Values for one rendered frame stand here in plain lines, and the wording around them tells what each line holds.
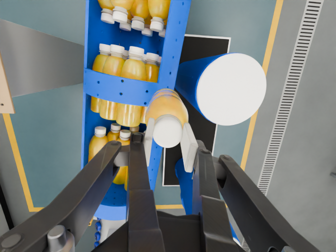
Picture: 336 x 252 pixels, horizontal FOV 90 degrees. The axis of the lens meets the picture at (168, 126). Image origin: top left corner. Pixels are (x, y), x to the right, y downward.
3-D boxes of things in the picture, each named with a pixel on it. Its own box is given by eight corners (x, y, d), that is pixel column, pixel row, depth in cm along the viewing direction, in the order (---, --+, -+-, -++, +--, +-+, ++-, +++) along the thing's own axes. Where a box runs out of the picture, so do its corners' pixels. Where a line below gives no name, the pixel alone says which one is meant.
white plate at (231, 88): (207, 135, 70) (207, 134, 72) (271, 111, 69) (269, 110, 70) (187, 69, 61) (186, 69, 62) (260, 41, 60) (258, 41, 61)
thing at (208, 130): (161, 178, 198) (162, 186, 184) (168, 36, 150) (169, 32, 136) (204, 177, 203) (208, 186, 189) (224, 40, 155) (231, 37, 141)
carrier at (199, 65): (178, 99, 154) (207, 87, 153) (206, 135, 72) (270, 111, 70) (167, 68, 145) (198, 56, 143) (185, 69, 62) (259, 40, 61)
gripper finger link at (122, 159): (139, 170, 14) (103, 166, 14) (145, 145, 19) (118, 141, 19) (141, 155, 14) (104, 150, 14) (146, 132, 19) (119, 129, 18)
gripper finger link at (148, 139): (148, 167, 16) (140, 167, 16) (152, 138, 23) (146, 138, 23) (152, 139, 15) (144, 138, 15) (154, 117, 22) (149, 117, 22)
